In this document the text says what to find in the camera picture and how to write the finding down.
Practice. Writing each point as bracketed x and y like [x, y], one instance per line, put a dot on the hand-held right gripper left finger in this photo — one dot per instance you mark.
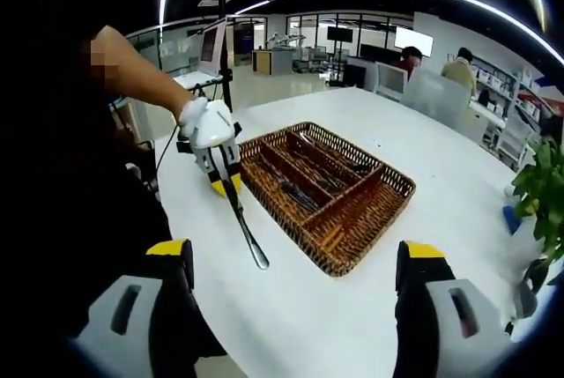
[172, 307]

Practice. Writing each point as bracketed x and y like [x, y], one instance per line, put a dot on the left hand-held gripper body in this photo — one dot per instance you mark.
[209, 124]

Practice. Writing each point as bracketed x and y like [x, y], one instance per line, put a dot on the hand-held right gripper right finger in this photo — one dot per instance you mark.
[418, 307]

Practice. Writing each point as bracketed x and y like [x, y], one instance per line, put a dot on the silver metal knife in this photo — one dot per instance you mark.
[299, 197]

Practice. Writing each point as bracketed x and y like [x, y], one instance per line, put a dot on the silver metal fork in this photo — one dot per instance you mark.
[251, 246]
[330, 182]

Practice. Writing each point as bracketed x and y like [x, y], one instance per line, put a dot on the silver metal spoon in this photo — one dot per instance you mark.
[335, 153]

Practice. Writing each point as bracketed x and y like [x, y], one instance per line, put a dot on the brown wicker utensil storage tray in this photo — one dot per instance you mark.
[374, 206]

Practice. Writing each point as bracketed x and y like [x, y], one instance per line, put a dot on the white storage shelving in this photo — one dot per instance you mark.
[498, 83]

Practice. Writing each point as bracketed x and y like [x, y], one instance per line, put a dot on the black tripod stand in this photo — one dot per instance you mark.
[225, 87]

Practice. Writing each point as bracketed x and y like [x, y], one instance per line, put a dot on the white stand shelf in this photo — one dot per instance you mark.
[194, 78]

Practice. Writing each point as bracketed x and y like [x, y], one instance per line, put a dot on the open laptop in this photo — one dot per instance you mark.
[211, 43]

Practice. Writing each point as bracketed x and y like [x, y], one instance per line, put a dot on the wooden cabinet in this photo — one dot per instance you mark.
[271, 63]

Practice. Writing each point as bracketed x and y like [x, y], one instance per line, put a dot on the dark blue banner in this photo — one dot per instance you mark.
[243, 43]

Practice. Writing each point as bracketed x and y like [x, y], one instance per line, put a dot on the black grey desk gadget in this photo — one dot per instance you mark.
[526, 303]

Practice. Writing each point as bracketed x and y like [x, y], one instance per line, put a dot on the blue cloth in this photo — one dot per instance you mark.
[513, 219]

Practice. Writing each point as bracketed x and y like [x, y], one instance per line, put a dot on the person's black clothing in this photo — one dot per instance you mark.
[66, 175]

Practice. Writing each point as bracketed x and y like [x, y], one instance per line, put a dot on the black television on stand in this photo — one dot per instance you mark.
[339, 34]

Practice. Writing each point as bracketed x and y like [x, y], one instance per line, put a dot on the green potted plant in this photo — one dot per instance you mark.
[546, 193]

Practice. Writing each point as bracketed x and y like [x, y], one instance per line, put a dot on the white office chair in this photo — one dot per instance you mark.
[390, 80]

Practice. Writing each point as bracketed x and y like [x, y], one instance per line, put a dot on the black desk monitor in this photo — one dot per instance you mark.
[374, 52]

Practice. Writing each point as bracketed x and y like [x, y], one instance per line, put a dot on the white mesh chair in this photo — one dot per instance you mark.
[515, 144]

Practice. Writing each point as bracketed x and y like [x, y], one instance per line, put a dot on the frosted desk divider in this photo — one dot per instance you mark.
[436, 96]

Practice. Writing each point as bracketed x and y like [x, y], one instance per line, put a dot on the white display screen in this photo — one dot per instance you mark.
[414, 41]

